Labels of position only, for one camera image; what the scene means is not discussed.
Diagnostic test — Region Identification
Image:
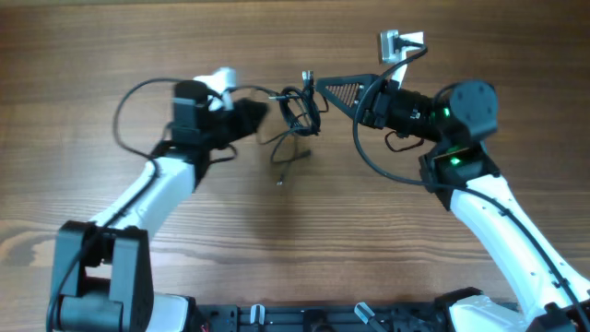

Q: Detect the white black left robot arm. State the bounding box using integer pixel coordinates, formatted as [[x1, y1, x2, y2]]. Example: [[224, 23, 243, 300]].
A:
[[45, 78, 269, 331]]

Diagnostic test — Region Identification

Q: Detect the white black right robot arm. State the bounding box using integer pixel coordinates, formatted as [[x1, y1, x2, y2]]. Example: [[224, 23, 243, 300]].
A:
[[315, 75, 589, 331]]

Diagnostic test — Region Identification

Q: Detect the black cable bundle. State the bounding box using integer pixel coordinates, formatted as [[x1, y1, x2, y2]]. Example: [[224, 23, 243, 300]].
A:
[[257, 69, 329, 187]]

